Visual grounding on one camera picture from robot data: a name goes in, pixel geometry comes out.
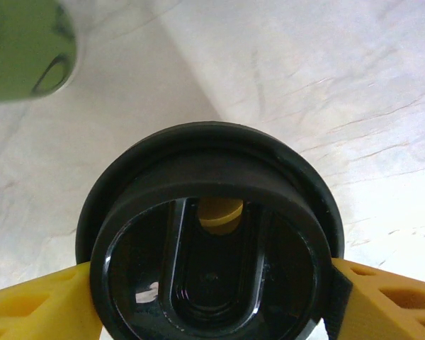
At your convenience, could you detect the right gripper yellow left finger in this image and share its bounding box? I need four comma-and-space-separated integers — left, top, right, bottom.
0, 261, 103, 340

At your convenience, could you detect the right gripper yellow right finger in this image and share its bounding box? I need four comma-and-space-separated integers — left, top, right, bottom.
324, 257, 425, 340

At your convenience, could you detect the black plastic cup lid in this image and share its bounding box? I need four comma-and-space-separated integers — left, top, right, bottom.
76, 120, 346, 340

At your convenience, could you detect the green white paper cup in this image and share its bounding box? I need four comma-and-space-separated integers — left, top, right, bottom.
0, 0, 81, 106

